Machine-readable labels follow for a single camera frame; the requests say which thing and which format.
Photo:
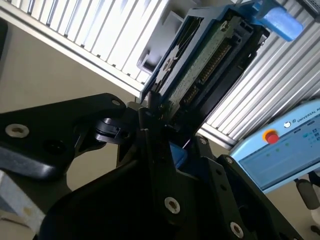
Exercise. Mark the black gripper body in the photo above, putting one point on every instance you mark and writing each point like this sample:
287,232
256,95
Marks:
105,212

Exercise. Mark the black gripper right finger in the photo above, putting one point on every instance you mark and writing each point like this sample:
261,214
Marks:
240,200

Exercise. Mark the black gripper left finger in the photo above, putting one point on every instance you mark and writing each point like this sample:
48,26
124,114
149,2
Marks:
50,120

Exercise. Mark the hard disk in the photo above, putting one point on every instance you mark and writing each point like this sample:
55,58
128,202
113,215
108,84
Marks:
212,62

